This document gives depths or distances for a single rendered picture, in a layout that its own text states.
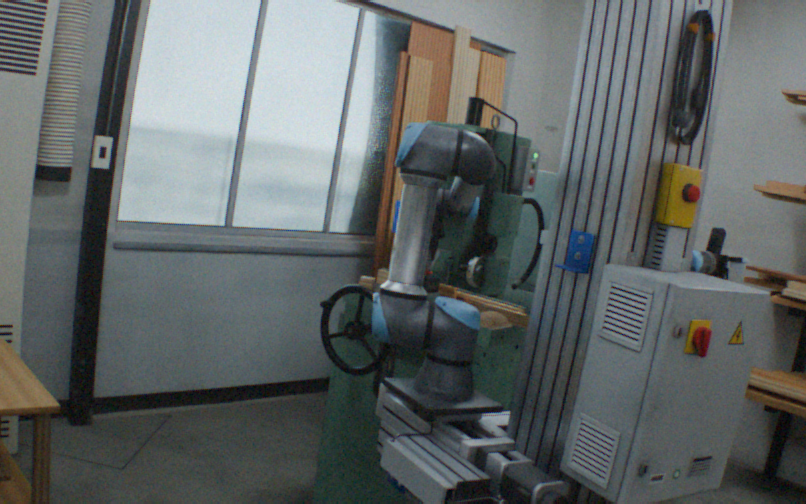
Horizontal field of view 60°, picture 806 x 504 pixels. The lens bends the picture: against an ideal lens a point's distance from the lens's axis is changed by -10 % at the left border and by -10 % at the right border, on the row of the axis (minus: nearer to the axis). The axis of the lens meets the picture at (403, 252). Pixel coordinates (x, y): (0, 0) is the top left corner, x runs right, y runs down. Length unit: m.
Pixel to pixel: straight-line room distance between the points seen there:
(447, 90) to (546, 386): 2.83
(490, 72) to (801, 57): 1.83
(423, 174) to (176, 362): 2.18
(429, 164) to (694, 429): 0.85
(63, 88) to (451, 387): 1.92
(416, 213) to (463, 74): 2.71
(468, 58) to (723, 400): 3.21
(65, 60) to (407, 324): 1.80
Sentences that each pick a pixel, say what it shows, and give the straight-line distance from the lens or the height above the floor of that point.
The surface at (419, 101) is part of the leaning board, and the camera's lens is 4.21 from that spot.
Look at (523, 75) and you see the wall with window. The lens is 5.11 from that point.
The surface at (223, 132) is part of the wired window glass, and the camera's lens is 3.70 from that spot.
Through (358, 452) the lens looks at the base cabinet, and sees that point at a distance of 2.76.
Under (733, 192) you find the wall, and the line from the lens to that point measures 4.55.
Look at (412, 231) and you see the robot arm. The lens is 1.83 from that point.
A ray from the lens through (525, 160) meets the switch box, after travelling 2.81.
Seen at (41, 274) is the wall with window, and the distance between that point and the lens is 3.35.
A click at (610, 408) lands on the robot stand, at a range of 1.61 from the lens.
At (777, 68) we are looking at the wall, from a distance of 4.58.
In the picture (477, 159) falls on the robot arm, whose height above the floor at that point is 1.40.
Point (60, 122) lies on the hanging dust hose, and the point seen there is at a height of 1.31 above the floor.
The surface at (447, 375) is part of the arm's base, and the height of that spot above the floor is 0.88.
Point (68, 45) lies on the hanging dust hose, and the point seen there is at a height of 1.61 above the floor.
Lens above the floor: 1.38
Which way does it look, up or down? 7 degrees down
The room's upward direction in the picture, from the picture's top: 9 degrees clockwise
